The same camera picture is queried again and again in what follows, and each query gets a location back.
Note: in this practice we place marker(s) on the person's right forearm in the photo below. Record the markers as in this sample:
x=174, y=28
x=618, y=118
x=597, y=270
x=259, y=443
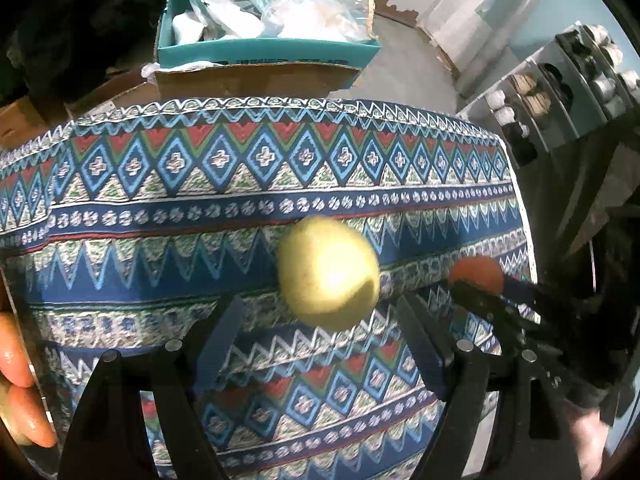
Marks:
x=587, y=435

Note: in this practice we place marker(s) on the clear plastic bag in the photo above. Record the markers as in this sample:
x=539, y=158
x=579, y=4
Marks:
x=320, y=15

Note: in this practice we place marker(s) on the yellow-green pear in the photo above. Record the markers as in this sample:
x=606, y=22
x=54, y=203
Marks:
x=327, y=272

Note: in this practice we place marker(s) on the shoe rack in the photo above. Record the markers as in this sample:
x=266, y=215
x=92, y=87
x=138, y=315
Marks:
x=555, y=85

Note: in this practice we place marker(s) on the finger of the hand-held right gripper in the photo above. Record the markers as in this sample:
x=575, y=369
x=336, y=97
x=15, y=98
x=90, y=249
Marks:
x=490, y=312
x=530, y=292

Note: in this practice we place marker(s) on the brown cardboard box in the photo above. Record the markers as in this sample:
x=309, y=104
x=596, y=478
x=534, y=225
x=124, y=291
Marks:
x=60, y=105
x=250, y=80

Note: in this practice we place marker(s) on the teal box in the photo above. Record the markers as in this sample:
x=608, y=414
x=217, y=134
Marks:
x=260, y=52

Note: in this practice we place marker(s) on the blue patterned tablecloth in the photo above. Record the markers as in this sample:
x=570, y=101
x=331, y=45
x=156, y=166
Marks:
x=150, y=210

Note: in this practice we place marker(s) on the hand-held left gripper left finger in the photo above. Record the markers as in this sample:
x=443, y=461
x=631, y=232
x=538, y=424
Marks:
x=220, y=340

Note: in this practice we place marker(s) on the clear glass plate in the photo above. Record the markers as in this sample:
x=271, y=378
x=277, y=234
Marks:
x=15, y=290

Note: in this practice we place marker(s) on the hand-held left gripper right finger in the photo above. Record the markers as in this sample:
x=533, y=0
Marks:
x=420, y=340

